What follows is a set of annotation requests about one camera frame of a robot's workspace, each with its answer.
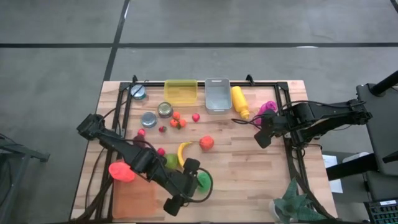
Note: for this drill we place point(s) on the black aluminium table frame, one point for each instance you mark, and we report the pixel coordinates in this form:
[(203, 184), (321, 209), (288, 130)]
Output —
[(155, 84)]

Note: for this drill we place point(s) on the yellow plastic squeeze bottle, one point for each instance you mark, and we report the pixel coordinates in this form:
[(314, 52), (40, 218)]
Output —
[(240, 101)]

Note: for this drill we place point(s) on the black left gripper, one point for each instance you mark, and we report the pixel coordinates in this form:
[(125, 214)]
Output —
[(186, 185)]

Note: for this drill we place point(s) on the green plastic squeeze bottle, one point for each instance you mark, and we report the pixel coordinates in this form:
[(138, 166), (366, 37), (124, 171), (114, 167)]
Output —
[(203, 182)]

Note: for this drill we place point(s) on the yellow translucent plastic bin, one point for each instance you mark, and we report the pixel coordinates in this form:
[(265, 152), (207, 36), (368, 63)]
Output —
[(181, 91)]

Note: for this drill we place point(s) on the tin can blue label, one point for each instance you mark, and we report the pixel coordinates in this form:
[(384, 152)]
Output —
[(148, 119)]

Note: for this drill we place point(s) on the orange-red toy fruit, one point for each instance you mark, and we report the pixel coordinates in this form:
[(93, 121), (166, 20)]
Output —
[(206, 143)]

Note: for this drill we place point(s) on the tin can teal label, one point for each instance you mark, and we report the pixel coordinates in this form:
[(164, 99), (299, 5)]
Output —
[(138, 91)]

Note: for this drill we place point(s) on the small crimson toy berry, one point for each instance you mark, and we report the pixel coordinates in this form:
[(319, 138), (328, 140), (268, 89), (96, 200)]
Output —
[(160, 152)]

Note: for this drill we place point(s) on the black equipment cart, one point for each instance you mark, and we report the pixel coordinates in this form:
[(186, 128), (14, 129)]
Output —
[(382, 124)]

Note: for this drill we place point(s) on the small strawberry green leaves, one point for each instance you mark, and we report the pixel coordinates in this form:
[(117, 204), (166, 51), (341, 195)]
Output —
[(162, 128)]

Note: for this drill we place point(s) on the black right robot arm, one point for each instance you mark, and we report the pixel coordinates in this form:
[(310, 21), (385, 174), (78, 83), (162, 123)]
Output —
[(326, 116)]

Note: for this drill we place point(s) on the small red toy fruit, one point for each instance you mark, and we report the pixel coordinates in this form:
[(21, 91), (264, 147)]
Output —
[(141, 132)]

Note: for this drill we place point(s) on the orange plastic squeeze bottle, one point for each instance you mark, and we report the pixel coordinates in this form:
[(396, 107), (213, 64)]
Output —
[(121, 171)]

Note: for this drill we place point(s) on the grey plastic bin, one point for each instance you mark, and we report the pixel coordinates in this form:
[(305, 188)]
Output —
[(218, 95)]

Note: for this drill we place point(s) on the large red toy strawberry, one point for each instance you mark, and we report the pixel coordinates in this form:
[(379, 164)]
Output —
[(196, 117)]

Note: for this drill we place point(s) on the keyboard with lit keys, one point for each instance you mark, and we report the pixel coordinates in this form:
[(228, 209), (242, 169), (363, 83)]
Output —
[(384, 211)]

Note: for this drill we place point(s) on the green artificial potted plant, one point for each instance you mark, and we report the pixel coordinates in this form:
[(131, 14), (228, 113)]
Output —
[(293, 205)]

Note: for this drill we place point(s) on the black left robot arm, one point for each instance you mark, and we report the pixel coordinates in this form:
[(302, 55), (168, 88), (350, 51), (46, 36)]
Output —
[(124, 149)]

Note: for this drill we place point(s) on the grey metal stand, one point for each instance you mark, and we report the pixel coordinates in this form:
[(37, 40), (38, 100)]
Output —
[(18, 152)]

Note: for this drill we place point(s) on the pink plastic squeeze bottle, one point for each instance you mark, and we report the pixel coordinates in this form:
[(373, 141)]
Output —
[(266, 109)]

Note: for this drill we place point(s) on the green toy mango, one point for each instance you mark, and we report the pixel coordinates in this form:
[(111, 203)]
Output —
[(171, 161)]

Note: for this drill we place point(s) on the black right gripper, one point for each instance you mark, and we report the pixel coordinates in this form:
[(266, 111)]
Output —
[(265, 133)]

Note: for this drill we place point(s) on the white paper on floor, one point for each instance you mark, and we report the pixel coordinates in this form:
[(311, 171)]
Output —
[(331, 161)]

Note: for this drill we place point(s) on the tin can gold lid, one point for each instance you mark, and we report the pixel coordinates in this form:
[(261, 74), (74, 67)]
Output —
[(164, 109)]

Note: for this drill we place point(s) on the yellow toy banana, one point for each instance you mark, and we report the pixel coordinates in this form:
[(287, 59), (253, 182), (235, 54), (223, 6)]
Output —
[(180, 152)]

